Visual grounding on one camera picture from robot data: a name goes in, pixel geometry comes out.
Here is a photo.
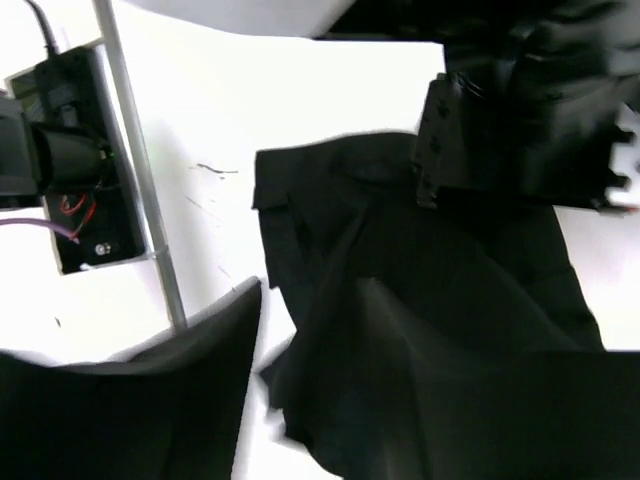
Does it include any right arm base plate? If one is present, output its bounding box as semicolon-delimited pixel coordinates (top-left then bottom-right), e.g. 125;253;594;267
1;47;146;275

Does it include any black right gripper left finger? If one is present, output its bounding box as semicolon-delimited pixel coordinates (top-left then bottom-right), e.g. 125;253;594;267
1;277;262;480

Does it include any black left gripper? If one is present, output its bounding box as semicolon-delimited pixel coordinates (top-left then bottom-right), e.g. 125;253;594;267
411;21;638;210

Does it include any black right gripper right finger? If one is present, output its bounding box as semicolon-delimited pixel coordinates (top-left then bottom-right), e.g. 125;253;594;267
367;280;639;479

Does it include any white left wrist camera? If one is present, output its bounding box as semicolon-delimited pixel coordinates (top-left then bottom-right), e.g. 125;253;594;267
605;104;639;212

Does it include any black pleated skirt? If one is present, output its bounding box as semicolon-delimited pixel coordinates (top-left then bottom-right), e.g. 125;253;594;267
254;133;603;479

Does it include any aluminium table edge rail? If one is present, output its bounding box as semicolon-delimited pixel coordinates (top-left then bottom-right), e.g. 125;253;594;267
93;0;188;331

